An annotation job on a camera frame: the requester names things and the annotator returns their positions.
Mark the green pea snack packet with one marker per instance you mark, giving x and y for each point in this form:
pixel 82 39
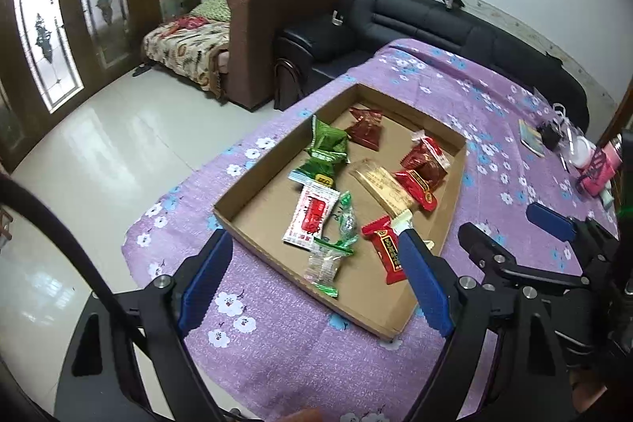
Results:
pixel 316 167

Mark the green cushion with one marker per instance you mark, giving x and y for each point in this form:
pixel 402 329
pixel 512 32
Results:
pixel 212 6

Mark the printed blanket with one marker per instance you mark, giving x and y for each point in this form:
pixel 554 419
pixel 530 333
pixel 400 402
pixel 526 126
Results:
pixel 183 46

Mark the dark red gold-print snack packet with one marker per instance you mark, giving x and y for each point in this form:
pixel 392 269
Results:
pixel 428 157

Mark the purple floral tablecloth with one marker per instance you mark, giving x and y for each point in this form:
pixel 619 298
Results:
pixel 277 367

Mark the black leather sofa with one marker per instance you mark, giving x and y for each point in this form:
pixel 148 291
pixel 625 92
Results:
pixel 420 21

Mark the clear green candy wrapper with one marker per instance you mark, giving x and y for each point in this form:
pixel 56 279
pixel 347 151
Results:
pixel 324 266
pixel 347 222

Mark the red cloth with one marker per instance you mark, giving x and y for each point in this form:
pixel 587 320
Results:
pixel 190 22

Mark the mint green small item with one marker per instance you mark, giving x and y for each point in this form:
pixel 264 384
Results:
pixel 607 198

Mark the small red snack packet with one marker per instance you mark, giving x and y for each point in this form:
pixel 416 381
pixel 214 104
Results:
pixel 418 189

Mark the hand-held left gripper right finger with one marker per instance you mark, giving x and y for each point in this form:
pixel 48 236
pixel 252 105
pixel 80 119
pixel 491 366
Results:
pixel 425 283

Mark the wooden glass-panel door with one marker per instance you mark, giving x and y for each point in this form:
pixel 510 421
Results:
pixel 49 31

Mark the shallow cardboard box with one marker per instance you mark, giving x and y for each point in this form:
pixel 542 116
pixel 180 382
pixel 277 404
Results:
pixel 267 199

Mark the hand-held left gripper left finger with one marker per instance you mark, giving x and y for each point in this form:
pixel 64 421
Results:
pixel 205 283

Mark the white red-label snack packet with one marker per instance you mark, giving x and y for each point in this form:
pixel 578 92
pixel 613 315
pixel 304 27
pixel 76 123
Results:
pixel 311 217

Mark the black pouch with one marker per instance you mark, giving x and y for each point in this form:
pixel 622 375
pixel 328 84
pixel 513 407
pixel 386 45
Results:
pixel 550 136

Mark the white and green snack packet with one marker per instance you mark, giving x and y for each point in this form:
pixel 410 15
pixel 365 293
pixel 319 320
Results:
pixel 403 220

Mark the pink bottle with knitted sleeve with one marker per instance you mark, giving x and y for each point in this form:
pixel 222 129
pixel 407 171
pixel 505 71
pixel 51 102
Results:
pixel 596 184

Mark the wooden cabinet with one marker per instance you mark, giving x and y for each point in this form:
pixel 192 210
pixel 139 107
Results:
pixel 620 115

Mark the brown sofa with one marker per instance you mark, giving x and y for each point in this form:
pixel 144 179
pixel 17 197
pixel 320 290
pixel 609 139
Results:
pixel 277 2

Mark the plain green snack packet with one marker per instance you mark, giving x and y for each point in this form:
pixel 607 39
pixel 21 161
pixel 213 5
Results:
pixel 329 140

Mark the long red snack packet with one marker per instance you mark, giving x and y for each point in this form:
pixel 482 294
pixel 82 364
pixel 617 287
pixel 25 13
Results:
pixel 385 249

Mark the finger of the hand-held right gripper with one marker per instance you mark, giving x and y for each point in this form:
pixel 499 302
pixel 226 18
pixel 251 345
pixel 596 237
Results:
pixel 549 222
pixel 494 259

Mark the white bowl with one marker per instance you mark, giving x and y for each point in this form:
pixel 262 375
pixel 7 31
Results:
pixel 582 152

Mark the dark slipper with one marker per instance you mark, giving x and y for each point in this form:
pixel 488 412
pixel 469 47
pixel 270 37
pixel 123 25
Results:
pixel 142 70

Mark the green notebook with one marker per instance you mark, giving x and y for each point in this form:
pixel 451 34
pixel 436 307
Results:
pixel 531 136

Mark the yellow biscuit packet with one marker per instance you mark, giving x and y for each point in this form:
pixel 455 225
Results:
pixel 383 187

